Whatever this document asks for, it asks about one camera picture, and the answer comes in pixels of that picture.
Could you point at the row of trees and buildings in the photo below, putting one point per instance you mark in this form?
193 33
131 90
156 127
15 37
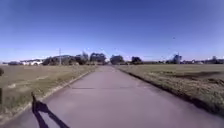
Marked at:
97 57

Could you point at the grey asphalt path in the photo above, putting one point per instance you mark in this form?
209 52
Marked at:
113 100

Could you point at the dry grass field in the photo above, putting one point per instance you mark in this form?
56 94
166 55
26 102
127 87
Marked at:
180 81
30 80

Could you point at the low white building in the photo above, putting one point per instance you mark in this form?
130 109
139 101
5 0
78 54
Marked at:
31 62

